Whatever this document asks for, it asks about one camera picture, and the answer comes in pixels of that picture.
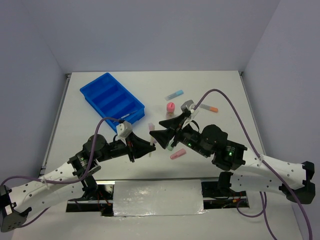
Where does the right aluminium table rail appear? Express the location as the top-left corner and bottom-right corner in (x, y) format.
(238, 71), (268, 163)

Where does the purple highlighter pen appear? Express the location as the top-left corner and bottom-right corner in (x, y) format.
(148, 122), (157, 144)

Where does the green highlighter pen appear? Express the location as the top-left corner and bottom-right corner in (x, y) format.
(166, 140), (174, 151)

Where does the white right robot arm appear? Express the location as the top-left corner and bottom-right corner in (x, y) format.
(149, 113), (316, 205)

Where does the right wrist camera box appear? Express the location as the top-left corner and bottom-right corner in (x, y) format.
(180, 99), (199, 119)

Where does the orange-capped grey marker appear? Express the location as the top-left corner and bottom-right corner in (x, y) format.
(199, 103), (219, 113)

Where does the blue divided plastic bin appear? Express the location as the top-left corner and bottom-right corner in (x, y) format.
(79, 72), (145, 124)

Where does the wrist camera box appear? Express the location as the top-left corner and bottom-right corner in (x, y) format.
(116, 121), (133, 139)
(180, 99), (199, 119)

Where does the pink-capped eraser jar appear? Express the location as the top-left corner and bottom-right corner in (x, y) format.
(165, 102), (175, 120)

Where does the blue-capped grey marker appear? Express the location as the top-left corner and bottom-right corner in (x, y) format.
(164, 90), (184, 101)

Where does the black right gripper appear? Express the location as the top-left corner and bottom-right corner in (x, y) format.
(148, 112), (210, 157)

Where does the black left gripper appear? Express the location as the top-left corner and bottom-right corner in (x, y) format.
(96, 130), (156, 162)

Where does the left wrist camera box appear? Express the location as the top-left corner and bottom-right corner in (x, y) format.
(116, 121), (133, 139)

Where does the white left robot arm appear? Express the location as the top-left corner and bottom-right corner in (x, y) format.
(0, 133), (156, 233)

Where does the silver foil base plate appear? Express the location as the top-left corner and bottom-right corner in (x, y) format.
(113, 179), (205, 217)

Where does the pink highlighter pen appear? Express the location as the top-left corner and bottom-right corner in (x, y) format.
(170, 148), (187, 160)

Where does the black thin pen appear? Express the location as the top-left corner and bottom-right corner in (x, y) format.
(120, 110), (137, 120)

